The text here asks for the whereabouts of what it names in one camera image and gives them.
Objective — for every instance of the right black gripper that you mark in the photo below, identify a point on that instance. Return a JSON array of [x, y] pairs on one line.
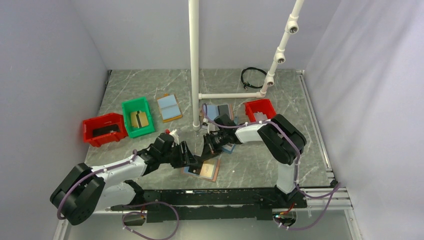
[[209, 149]]

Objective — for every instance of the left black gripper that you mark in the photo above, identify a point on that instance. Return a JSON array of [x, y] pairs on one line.
[[184, 159]]

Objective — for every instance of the black VIP credit card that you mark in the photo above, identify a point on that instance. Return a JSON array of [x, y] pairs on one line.
[[195, 169]]

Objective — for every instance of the brown blue card holder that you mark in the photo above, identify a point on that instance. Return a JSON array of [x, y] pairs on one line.
[[209, 171]]

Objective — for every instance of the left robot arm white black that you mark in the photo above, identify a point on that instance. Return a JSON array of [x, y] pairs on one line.
[[86, 189]]

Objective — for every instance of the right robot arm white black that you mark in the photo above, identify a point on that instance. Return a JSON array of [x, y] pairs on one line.
[[284, 142]]

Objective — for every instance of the card holder with black card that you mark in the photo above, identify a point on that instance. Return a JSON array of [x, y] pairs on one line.
[[213, 111]]

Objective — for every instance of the open empty blue card holder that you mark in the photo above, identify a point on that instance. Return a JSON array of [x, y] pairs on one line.
[[169, 108]]

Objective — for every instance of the gold cards in green bin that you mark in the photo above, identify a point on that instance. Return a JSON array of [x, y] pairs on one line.
[[139, 119]]

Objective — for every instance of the silver cards in right bin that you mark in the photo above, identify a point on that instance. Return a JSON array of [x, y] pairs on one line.
[[259, 116]]

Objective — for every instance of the black cards in left bin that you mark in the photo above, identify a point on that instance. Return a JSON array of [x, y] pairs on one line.
[[108, 129]]

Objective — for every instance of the green plastic bin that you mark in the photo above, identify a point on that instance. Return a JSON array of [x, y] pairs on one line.
[[140, 104]]

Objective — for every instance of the right red plastic bin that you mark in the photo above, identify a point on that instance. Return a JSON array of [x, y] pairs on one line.
[[262, 105]]

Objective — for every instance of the red plastic bin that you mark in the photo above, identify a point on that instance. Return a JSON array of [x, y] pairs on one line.
[[262, 105], [96, 122]]

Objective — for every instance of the left red plastic bin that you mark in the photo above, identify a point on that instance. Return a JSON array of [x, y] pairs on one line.
[[96, 122]]

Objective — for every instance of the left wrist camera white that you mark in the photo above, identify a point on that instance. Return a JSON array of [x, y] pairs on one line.
[[175, 134]]

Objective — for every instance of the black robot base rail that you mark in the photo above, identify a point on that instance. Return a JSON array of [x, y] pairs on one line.
[[260, 203]]

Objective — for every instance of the white pvc pipe frame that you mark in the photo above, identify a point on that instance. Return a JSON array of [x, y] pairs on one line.
[[291, 28]]

